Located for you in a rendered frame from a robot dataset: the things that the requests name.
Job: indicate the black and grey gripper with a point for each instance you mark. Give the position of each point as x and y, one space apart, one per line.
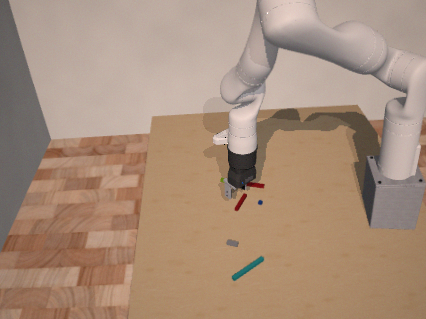
241 155

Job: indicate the red rod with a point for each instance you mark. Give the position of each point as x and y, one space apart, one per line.
258 185
240 202

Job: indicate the short grey rod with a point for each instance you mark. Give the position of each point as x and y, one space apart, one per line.
232 243

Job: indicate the turquoise rod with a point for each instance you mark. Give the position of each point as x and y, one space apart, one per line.
247 268

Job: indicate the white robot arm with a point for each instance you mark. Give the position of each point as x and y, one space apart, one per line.
294 25

